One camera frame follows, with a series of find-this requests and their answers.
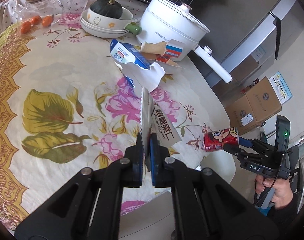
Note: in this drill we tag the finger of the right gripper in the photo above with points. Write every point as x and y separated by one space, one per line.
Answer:
245 142
233 149

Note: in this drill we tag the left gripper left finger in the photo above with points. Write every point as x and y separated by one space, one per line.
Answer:
88 206

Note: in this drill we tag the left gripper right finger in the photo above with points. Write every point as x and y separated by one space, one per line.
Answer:
205 205

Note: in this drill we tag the silver nut snack bag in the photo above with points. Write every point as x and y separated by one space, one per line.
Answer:
154 120

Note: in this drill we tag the torn blue white milk carton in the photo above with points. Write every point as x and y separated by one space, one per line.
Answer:
135 67

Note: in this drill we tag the torn brown cardboard box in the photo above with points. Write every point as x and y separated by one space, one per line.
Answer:
165 52

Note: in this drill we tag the white trash bin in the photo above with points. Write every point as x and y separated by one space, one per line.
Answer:
221 162

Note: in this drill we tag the person right hand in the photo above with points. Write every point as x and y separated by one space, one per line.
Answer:
283 194

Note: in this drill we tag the lower cardboard box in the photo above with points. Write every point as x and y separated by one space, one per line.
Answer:
242 116

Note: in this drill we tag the upper cardboard box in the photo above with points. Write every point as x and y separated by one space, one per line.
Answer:
263 100

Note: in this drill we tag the blue white printed box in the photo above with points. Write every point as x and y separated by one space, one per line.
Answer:
280 87

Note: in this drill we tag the floral tablecloth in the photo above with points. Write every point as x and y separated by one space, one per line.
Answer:
64 105

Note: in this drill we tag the grey refrigerator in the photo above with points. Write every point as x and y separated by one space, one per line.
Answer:
238 27

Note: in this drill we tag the white electric cooking pot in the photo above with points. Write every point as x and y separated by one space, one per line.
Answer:
163 21

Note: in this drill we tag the dark green pumpkin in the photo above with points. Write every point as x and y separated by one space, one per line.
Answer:
108 8

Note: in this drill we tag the orange tangerine left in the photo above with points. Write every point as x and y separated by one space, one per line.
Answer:
25 27

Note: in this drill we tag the orange tangerine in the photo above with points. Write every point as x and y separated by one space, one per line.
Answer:
25 27
47 21
35 20

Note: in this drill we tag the orange tangerine right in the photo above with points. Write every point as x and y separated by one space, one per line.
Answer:
47 21

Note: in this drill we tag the orange tangerine middle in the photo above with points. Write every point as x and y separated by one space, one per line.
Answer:
35 20

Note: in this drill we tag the glass jar with wooden lid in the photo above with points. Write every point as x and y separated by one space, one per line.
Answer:
41 8

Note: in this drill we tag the cream bowl with green handle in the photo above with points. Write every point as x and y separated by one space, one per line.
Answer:
125 22

